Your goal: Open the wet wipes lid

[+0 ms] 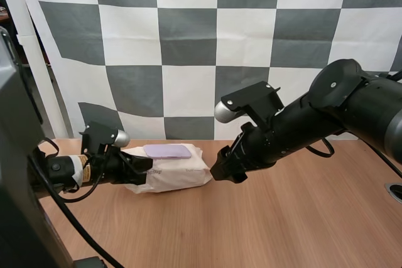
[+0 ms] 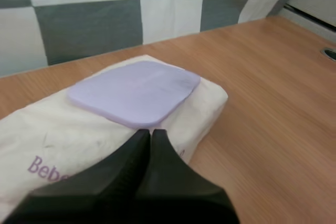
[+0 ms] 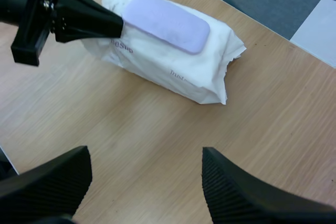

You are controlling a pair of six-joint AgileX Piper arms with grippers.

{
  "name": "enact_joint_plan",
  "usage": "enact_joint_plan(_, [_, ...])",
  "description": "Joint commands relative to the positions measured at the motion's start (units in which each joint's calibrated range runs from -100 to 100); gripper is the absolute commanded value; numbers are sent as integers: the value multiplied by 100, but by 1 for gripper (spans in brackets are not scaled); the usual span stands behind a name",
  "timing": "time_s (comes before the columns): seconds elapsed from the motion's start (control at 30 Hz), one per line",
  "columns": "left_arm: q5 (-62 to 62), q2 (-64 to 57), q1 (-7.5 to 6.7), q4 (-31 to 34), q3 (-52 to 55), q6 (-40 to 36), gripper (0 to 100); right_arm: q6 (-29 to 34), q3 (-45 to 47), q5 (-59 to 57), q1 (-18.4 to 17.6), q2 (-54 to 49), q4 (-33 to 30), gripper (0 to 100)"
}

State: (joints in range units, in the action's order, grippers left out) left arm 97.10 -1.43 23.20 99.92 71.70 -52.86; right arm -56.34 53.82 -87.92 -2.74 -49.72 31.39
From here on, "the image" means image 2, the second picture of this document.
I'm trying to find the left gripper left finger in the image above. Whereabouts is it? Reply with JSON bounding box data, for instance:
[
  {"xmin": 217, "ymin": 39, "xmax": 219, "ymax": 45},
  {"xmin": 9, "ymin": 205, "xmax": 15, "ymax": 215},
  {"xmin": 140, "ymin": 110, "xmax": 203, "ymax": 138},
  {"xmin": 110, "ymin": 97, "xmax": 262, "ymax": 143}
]
[{"xmin": 2, "ymin": 129, "xmax": 151, "ymax": 224}]

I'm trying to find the checked cloth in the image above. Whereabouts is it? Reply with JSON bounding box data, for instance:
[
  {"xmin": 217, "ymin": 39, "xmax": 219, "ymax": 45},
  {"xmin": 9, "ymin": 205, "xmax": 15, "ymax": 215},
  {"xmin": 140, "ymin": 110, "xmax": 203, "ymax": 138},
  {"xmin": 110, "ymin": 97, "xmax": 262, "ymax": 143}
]
[{"xmin": 0, "ymin": 0, "xmax": 305, "ymax": 77}]

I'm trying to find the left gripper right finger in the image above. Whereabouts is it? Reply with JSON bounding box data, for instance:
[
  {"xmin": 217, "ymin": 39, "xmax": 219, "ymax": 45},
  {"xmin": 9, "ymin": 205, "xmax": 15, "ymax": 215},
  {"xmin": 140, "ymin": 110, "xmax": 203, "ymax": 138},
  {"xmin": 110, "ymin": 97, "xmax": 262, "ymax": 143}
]
[{"xmin": 133, "ymin": 129, "xmax": 241, "ymax": 224}]

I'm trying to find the white wet wipes pack lilac lid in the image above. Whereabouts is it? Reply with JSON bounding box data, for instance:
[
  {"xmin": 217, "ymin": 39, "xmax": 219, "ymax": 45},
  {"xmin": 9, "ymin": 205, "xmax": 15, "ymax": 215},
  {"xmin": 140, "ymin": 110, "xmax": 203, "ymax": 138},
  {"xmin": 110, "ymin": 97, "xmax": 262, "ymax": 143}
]
[{"xmin": 0, "ymin": 54, "xmax": 228, "ymax": 222}]

